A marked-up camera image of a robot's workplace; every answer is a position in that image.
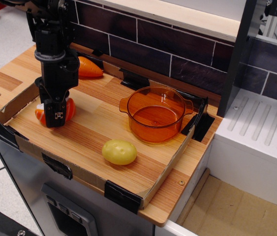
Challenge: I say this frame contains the white toy sink drainboard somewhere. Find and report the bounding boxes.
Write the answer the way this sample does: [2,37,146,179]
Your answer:
[208,89,277,205]

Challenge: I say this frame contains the dark grey vertical post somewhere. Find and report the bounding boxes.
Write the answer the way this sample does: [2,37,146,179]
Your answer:
[217,0,263,117]

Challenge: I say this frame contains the transparent orange plastic pot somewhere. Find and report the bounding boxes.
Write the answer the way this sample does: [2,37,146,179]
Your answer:
[119,86,194,143]

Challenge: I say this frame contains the orange toy carrot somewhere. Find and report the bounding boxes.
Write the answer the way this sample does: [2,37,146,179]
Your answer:
[78,57,103,77]

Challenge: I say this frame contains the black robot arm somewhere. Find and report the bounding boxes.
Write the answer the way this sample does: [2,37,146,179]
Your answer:
[27,0,80,128]

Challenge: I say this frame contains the grey toy oven panel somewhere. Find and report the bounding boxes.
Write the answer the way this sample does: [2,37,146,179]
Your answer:
[41,184,98,236]

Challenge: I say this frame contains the yellow toy potato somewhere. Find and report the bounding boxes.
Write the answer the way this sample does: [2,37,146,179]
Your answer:
[101,139,137,165]

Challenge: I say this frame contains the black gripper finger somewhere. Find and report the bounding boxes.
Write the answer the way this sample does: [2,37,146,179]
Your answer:
[43,98,66,128]

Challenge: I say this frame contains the salmon nigiri sushi toy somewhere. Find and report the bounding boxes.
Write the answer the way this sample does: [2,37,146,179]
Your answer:
[35,97,76,126]

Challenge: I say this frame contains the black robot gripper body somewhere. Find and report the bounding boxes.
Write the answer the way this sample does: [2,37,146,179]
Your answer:
[34,58,80,103]

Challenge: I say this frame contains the cardboard fence with black tape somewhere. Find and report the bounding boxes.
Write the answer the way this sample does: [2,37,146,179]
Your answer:
[0,49,215,215]

